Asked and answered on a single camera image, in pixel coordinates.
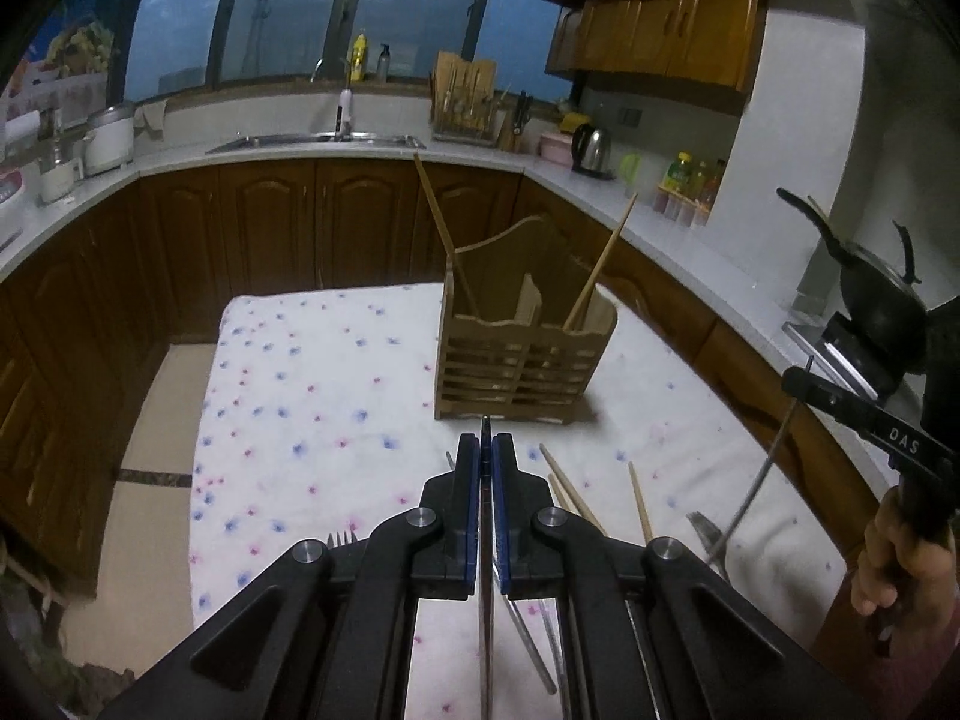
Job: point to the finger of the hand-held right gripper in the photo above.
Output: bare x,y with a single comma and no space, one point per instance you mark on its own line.
832,394

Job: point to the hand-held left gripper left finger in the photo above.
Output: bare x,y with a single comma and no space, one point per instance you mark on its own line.
472,510

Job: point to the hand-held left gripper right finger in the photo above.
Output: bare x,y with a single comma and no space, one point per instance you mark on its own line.
499,525

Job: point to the light wooden chopstick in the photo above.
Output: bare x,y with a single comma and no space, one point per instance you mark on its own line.
570,484
604,255
561,496
640,499

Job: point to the metal fork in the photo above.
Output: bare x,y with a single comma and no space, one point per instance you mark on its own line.
342,540
705,536

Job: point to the wooden utensil holder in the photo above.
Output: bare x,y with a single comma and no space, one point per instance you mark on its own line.
517,367

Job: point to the dark wooden chopstick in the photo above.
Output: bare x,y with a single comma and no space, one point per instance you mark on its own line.
439,217

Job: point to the person's right hand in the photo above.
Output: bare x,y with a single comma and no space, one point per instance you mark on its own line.
907,577

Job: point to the gas stove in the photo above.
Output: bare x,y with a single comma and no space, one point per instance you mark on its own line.
844,360

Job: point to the black wok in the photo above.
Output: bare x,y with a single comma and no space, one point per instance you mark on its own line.
877,307

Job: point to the floral white tablecloth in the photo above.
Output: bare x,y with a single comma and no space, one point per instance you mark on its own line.
322,405

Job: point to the white kitchen countertop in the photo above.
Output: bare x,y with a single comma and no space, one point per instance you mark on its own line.
675,240

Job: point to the row of spice jars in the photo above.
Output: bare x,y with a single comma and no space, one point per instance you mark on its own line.
679,208

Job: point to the dark sauce bottle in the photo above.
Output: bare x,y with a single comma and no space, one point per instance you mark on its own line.
710,184

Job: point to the yellow-capped oil bottle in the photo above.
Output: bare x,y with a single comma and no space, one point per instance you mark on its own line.
677,176

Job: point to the green plastic cup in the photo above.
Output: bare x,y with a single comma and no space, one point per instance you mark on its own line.
630,169

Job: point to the steel electric kettle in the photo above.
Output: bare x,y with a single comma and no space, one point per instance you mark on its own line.
592,150

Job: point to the wooden lower cabinets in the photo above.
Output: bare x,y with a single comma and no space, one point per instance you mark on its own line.
262,225

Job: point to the wooden cabinets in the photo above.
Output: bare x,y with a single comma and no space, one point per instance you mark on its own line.
660,22
262,225

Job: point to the pink food container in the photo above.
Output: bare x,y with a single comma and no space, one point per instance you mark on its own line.
555,146

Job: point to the yellow cloth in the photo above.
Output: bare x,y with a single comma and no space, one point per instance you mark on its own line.
576,121

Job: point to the black knife block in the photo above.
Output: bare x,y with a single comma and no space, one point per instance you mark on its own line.
517,124

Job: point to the steel kitchen sink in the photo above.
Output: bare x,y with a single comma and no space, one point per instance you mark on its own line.
315,141

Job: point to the dish rack with wooden boards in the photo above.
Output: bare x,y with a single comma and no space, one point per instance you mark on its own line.
465,101

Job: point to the wooden upper cabinets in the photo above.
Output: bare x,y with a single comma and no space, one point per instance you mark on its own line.
660,22

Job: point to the kitchen faucet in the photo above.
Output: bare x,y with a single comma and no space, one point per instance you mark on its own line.
341,109

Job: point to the plant stand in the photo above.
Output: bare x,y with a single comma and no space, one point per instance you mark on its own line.
34,600

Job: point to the grey pump bottle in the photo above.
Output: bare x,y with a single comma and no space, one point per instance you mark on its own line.
383,64

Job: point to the yellow dish soap bottle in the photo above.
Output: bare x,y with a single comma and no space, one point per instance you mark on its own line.
360,60

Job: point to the hanging dish rag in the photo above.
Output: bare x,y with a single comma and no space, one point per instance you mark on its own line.
150,118

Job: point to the white rice cooker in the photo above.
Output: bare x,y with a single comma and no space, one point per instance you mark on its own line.
109,142

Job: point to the white jug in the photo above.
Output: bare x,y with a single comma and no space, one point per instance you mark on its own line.
58,181

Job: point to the large kitchen window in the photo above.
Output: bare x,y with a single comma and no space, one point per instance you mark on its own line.
300,7

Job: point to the paper towel roll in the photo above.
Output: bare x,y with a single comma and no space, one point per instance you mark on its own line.
19,136

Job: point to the wall socket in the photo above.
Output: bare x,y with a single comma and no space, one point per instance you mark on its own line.
632,117

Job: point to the fruit wall poster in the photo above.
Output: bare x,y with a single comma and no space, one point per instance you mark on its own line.
71,60

